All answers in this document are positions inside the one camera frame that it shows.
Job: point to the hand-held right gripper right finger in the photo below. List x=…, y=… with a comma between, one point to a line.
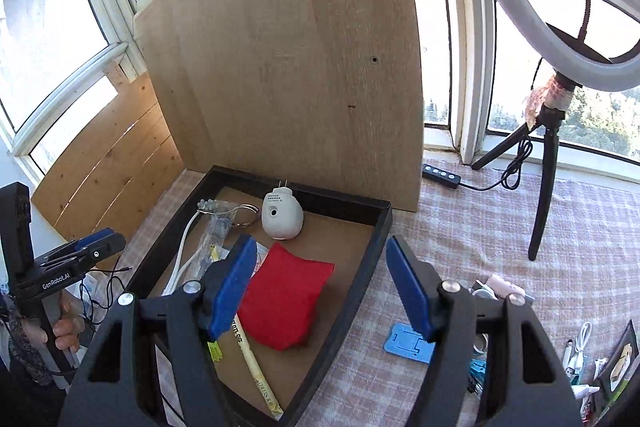
x=410, y=292

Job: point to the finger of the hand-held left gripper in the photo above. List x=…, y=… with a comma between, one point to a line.
x=100, y=253
x=95, y=238

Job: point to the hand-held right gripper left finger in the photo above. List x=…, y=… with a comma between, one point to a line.
x=232, y=287

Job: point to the clear plastic packet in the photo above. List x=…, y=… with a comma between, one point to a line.
x=215, y=237

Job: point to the red cloth pouch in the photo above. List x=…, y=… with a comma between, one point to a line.
x=285, y=297

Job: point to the black storage tray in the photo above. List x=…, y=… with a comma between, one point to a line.
x=340, y=252

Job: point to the yellow paper chopstick sleeve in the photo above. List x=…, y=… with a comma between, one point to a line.
x=255, y=367

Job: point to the white plug-in device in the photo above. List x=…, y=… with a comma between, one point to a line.
x=282, y=219

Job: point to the person's left forearm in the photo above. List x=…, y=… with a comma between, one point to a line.
x=20, y=347

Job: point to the pink checkered desktop cloth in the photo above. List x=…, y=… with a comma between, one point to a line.
x=475, y=227

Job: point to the person's left hand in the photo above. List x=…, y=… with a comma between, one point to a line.
x=67, y=329

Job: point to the blue phone stand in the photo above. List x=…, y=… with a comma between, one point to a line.
x=400, y=342

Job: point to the pink white small case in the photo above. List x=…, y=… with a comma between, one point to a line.
x=500, y=285

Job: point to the teal plastic clip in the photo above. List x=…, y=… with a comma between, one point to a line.
x=477, y=369

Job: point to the black inline remote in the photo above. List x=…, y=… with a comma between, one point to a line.
x=441, y=175

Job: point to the wooden clothespin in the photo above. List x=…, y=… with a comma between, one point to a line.
x=620, y=359

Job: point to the black wet wipes pack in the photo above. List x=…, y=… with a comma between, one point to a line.
x=627, y=337

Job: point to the light wooden board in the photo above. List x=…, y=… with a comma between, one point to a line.
x=280, y=57

